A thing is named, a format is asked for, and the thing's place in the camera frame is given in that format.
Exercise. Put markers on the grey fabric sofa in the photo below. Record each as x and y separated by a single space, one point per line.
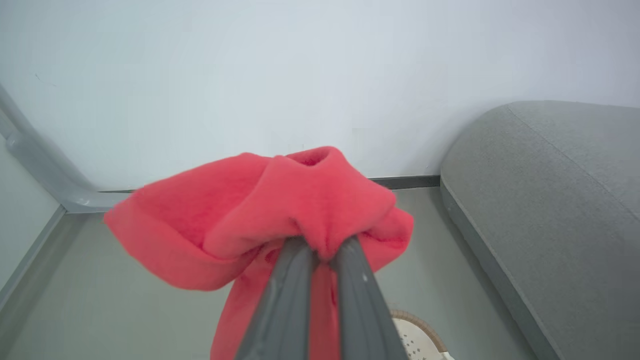
555 220

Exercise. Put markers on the cream plastic laundry basket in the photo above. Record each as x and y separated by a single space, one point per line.
417 337

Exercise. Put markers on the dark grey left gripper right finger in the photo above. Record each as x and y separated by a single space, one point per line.
362 310

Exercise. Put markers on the red fleece garment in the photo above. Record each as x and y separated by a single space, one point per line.
260 210

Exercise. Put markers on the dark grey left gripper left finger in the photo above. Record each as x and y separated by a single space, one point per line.
282 305

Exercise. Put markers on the grey metal frame leg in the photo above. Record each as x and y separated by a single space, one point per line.
40 160

